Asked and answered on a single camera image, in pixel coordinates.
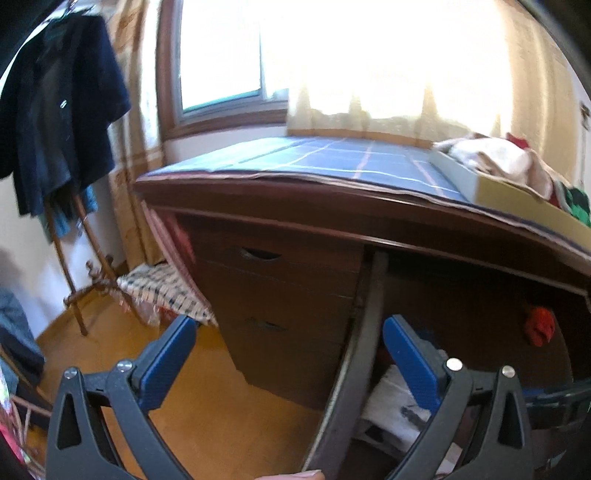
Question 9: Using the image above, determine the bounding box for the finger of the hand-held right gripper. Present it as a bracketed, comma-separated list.
[524, 381, 591, 428]

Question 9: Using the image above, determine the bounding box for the rust red garment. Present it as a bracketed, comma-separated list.
[524, 305, 557, 347]

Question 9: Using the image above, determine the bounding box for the navy hanging jacket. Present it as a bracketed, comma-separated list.
[0, 14, 132, 217]

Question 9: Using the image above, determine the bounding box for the small wooden drawer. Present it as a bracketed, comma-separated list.
[191, 228, 365, 273]
[217, 295, 358, 344]

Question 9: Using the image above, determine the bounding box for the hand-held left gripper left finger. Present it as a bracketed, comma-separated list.
[46, 315, 198, 480]

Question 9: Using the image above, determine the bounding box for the white folded printed cloth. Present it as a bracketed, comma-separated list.
[360, 364, 435, 453]

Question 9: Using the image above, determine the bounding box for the green black striped sock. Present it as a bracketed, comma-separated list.
[556, 182, 591, 227]

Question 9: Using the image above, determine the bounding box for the cream sheer curtain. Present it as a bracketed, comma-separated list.
[259, 0, 583, 148]

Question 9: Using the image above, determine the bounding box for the beige underwear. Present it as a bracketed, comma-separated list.
[434, 136, 552, 199]

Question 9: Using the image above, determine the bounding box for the blue plaid cloth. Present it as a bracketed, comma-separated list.
[148, 136, 591, 241]

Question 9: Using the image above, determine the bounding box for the checked cloth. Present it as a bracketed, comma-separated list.
[115, 263, 218, 328]

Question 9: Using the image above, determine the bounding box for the wooden coat rack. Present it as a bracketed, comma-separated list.
[46, 194, 121, 337]

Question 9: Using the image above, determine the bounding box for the beige shallow cardboard box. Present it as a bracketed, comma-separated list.
[429, 150, 591, 241]

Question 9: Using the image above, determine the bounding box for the wood-framed window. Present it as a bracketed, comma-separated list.
[157, 0, 291, 139]

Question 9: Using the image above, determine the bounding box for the pink striped cloth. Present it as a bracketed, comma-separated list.
[141, 200, 199, 296]

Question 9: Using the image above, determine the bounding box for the dark wooden dresser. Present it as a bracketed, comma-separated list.
[134, 171, 591, 480]

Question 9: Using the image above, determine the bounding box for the beige patterned curtain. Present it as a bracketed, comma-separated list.
[108, 0, 167, 268]

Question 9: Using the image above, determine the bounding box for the teal garment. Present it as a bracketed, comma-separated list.
[39, 185, 100, 243]

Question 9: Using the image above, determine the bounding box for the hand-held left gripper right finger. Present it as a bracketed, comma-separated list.
[382, 315, 534, 480]

